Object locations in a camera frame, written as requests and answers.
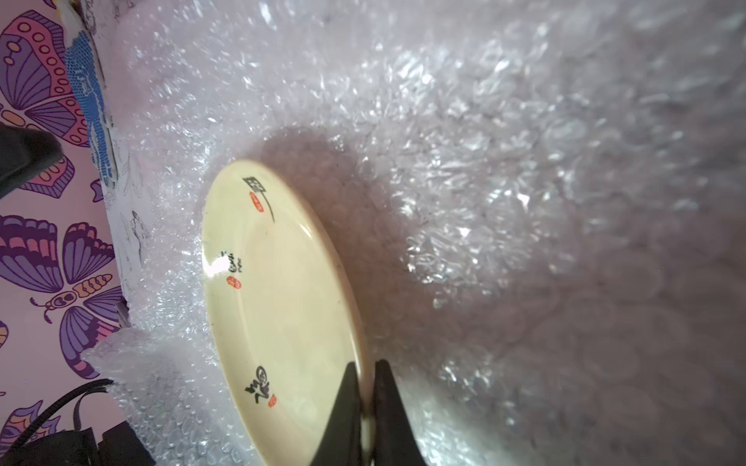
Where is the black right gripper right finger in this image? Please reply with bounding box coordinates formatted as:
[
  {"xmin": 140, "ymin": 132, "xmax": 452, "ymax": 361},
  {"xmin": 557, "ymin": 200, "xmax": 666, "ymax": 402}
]
[{"xmin": 373, "ymin": 359, "xmax": 427, "ymax": 466}]

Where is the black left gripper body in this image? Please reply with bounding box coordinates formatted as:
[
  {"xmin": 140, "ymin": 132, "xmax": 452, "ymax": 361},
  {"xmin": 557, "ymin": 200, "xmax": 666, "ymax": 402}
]
[{"xmin": 0, "ymin": 124, "xmax": 63, "ymax": 198}]

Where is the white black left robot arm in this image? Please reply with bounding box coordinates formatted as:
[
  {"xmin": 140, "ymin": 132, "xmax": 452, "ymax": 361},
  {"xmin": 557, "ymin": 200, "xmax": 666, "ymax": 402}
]
[{"xmin": 1, "ymin": 216, "xmax": 155, "ymax": 465}]

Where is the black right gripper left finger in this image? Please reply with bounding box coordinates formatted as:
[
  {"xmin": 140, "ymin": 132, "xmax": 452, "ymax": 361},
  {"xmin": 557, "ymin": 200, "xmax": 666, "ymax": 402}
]
[{"xmin": 311, "ymin": 362, "xmax": 363, "ymax": 466}]

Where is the blue dotted work glove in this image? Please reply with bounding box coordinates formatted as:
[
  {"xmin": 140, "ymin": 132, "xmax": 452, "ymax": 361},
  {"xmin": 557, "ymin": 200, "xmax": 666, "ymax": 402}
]
[{"xmin": 65, "ymin": 30, "xmax": 119, "ymax": 188}]

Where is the cream dinner plate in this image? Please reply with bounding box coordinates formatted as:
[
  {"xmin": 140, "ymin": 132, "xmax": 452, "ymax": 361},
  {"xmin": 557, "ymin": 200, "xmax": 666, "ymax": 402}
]
[{"xmin": 202, "ymin": 159, "xmax": 374, "ymax": 465}]

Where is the clear bubble wrap sheet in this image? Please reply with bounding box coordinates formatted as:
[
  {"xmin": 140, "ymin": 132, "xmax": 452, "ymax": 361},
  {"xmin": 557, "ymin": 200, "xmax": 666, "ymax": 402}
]
[{"xmin": 83, "ymin": 1, "xmax": 745, "ymax": 465}]

